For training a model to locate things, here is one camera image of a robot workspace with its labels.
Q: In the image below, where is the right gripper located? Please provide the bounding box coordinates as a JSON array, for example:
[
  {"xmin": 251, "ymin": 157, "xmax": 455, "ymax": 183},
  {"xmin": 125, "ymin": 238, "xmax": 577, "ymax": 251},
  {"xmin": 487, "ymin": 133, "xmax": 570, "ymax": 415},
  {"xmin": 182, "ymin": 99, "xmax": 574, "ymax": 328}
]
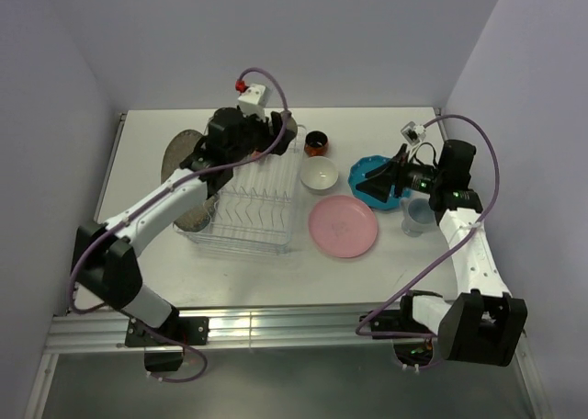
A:
[{"xmin": 356, "ymin": 143, "xmax": 445, "ymax": 203}]

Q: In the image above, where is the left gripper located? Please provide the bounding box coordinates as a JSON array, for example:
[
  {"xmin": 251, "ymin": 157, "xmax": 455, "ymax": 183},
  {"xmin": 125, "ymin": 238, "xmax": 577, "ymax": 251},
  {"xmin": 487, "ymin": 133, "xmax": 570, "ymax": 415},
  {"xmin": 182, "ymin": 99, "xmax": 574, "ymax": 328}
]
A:
[{"xmin": 227, "ymin": 108, "xmax": 294, "ymax": 166}]

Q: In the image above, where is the white wire dish rack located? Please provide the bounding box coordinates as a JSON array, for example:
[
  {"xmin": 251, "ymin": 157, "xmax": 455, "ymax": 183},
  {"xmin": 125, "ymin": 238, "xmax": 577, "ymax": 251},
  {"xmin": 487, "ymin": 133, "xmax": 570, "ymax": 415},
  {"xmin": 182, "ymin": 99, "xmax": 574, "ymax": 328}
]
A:
[{"xmin": 173, "ymin": 124, "xmax": 307, "ymax": 255}]

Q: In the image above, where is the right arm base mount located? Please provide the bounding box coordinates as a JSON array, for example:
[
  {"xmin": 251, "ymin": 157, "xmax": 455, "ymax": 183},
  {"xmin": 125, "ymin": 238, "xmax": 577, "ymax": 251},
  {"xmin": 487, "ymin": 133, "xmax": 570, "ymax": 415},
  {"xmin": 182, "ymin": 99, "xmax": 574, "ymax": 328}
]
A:
[{"xmin": 360, "ymin": 309, "xmax": 434, "ymax": 372}]

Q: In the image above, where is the blue polka dot plate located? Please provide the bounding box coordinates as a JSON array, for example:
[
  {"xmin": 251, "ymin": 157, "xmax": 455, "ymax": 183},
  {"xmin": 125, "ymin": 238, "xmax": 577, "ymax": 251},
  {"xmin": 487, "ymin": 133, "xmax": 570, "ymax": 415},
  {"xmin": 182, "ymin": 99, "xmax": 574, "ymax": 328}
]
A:
[{"xmin": 347, "ymin": 155, "xmax": 401, "ymax": 211}]

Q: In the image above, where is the light blue footed cup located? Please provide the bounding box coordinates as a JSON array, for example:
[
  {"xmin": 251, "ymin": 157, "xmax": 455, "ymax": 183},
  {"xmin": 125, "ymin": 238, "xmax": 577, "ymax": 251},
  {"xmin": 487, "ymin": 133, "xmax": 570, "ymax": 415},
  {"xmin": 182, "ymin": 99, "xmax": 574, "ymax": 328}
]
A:
[{"xmin": 400, "ymin": 198, "xmax": 436, "ymax": 237}]

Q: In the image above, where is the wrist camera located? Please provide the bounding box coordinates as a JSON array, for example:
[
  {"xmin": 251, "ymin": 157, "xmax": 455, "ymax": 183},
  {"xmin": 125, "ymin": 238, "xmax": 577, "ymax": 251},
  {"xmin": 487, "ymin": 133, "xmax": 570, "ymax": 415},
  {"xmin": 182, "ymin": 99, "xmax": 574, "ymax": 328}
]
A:
[
  {"xmin": 235, "ymin": 80, "xmax": 272, "ymax": 119},
  {"xmin": 401, "ymin": 121, "xmax": 426, "ymax": 147}
]

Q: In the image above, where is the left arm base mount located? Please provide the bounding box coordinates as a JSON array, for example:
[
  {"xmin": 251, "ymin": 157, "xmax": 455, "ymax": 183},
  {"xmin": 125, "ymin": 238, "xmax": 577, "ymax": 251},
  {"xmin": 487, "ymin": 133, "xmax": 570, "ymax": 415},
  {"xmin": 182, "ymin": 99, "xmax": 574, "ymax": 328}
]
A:
[{"xmin": 124, "ymin": 316, "xmax": 209, "ymax": 383}]

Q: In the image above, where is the black and orange cup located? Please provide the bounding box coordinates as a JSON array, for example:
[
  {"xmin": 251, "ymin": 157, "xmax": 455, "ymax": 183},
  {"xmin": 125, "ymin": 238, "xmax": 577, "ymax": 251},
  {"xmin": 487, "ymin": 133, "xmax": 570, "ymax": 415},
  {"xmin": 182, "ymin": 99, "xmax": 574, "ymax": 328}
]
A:
[{"xmin": 304, "ymin": 130, "xmax": 329, "ymax": 157}]

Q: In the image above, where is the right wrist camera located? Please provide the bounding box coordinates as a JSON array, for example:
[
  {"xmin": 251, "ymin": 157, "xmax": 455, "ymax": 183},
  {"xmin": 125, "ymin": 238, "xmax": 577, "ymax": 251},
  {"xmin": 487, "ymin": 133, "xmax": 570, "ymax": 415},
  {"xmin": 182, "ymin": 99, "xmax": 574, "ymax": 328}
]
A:
[{"xmin": 401, "ymin": 121, "xmax": 426, "ymax": 147}]

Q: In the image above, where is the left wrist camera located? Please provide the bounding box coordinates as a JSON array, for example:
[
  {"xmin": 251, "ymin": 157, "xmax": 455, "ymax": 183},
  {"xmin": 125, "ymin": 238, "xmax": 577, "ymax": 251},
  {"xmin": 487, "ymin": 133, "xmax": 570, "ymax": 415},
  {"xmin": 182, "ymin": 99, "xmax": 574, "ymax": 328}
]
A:
[{"xmin": 235, "ymin": 80, "xmax": 272, "ymax": 119}]

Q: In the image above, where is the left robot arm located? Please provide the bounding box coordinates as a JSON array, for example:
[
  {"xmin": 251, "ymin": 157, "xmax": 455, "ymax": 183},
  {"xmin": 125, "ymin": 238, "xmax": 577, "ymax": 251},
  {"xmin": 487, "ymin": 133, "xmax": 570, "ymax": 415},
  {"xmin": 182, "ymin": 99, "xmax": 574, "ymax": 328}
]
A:
[{"xmin": 67, "ymin": 108, "xmax": 297, "ymax": 345}]

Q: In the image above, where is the aluminium mounting rail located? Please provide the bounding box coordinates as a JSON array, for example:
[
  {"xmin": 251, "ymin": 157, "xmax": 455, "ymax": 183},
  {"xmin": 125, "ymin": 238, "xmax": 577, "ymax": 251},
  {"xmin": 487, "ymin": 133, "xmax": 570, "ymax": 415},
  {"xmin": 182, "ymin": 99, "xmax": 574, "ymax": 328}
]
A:
[{"xmin": 42, "ymin": 303, "xmax": 377, "ymax": 355}]

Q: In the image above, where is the pink plate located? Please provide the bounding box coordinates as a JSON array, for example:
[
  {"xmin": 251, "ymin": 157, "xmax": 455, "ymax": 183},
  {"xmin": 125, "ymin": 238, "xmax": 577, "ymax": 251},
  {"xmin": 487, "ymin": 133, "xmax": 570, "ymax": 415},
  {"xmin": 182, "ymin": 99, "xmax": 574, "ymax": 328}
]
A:
[{"xmin": 308, "ymin": 195, "xmax": 379, "ymax": 258}]

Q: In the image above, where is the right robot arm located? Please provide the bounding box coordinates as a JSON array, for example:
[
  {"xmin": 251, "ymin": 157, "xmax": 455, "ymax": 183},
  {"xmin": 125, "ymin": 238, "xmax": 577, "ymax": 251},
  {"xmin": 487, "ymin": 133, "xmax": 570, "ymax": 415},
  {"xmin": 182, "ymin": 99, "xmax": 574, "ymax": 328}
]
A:
[{"xmin": 357, "ymin": 140, "xmax": 527, "ymax": 367}]

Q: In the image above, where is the speckled grey plate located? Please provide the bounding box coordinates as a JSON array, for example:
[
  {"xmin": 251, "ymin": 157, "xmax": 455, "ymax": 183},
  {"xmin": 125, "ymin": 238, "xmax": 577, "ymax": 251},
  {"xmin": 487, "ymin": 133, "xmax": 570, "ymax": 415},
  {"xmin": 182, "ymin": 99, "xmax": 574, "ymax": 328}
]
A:
[{"xmin": 160, "ymin": 130, "xmax": 219, "ymax": 232}]

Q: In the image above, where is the white bowl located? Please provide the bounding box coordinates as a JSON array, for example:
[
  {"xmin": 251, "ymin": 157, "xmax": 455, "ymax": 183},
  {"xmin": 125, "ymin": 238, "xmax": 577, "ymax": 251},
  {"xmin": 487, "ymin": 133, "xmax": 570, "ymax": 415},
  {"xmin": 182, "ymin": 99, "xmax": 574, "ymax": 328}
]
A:
[{"xmin": 300, "ymin": 156, "xmax": 339, "ymax": 194}]

